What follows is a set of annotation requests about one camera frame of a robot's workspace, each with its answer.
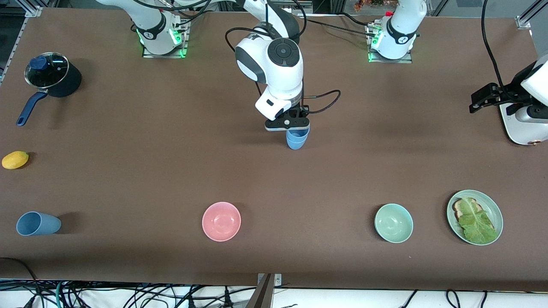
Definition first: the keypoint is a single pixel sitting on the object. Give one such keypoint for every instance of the dark blue saucepan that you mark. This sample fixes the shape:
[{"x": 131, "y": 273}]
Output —
[{"x": 72, "y": 81}]

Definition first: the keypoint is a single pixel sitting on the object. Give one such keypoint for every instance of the pink bowl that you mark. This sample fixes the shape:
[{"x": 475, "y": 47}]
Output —
[{"x": 221, "y": 221}]

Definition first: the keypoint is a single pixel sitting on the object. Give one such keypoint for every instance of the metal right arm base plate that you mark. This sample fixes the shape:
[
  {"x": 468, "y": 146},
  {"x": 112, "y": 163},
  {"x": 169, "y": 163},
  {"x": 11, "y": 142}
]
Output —
[{"x": 184, "y": 42}]

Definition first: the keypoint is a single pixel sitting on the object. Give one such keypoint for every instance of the toast slice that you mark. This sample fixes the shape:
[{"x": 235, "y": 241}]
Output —
[{"x": 458, "y": 208}]

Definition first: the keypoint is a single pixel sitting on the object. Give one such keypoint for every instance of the white toaster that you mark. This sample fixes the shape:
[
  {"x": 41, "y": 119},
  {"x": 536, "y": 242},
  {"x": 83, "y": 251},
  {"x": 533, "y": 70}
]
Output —
[{"x": 520, "y": 132}]

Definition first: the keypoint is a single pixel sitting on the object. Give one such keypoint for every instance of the green lettuce leaf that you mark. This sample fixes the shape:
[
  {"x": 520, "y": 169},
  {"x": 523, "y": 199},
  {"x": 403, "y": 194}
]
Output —
[{"x": 477, "y": 224}]

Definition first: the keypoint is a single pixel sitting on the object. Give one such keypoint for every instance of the aluminium frame profile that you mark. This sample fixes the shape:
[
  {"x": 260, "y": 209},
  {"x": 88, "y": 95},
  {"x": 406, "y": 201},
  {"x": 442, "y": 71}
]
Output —
[
  {"x": 524, "y": 20},
  {"x": 35, "y": 11},
  {"x": 306, "y": 6}
]

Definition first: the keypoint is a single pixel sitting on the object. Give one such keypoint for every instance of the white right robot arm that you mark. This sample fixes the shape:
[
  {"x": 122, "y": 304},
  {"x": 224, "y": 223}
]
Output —
[{"x": 274, "y": 72}]

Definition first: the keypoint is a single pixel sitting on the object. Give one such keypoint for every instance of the glass saucepan lid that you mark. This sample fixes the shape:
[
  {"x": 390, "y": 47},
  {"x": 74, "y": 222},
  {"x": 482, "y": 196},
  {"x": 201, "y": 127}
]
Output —
[{"x": 51, "y": 73}]

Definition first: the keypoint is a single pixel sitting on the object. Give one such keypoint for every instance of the pale green bowl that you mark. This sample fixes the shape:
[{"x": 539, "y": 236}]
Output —
[{"x": 394, "y": 223}]

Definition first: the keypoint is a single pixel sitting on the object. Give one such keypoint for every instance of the blue cup with white inside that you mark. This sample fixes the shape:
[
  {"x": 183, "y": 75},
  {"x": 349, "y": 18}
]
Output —
[{"x": 296, "y": 146}]

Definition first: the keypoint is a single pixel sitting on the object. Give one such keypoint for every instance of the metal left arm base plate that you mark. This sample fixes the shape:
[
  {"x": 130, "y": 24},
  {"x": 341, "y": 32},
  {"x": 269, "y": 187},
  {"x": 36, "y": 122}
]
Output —
[{"x": 406, "y": 60}]

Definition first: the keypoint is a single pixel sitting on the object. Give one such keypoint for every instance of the pale green plate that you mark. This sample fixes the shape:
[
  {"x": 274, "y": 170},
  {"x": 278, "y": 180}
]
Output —
[{"x": 492, "y": 205}]

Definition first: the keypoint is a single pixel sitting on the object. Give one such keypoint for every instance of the yellow mango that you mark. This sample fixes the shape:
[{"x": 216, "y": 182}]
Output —
[{"x": 15, "y": 160}]

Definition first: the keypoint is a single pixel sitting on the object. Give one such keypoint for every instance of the blue plastic cup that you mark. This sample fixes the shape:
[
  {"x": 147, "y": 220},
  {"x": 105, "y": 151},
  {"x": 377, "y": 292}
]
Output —
[
  {"x": 295, "y": 134},
  {"x": 38, "y": 224}
]

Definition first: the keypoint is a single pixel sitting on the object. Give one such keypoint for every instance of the dark angled bar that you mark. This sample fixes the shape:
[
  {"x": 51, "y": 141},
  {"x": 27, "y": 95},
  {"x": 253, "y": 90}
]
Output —
[{"x": 262, "y": 297}]

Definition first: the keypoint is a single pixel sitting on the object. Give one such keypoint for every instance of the brown table cover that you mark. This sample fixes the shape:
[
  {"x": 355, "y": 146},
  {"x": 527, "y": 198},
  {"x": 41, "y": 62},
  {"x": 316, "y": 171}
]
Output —
[{"x": 274, "y": 179}]

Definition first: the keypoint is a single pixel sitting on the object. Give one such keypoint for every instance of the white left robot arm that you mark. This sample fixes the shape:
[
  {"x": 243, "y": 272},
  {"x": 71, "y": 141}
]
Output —
[{"x": 400, "y": 30}]

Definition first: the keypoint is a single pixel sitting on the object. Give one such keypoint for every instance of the orange artificial flowers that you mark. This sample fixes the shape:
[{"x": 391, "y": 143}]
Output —
[{"x": 368, "y": 3}]

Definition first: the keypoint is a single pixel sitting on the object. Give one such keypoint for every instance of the silver metal bracket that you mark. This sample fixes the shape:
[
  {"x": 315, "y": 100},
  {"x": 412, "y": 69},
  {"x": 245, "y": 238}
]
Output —
[{"x": 278, "y": 280}]

